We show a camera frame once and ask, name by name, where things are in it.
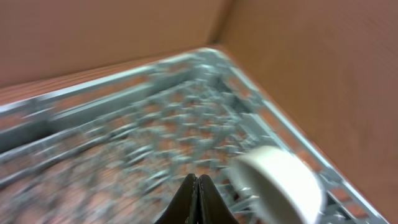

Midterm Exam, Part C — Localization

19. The white bowl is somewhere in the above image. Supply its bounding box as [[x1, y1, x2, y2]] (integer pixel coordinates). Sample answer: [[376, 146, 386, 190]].
[[229, 146, 326, 224]]

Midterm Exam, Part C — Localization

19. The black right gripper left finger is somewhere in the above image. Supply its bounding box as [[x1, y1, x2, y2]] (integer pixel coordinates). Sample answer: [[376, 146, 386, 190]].
[[155, 174, 199, 224]]

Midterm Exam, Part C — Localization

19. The grey dishwasher rack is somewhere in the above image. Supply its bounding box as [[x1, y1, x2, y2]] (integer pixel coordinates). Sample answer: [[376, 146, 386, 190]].
[[1, 48, 386, 223]]

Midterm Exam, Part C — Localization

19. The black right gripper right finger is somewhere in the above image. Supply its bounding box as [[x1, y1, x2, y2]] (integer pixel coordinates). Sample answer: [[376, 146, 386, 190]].
[[198, 174, 239, 224]]

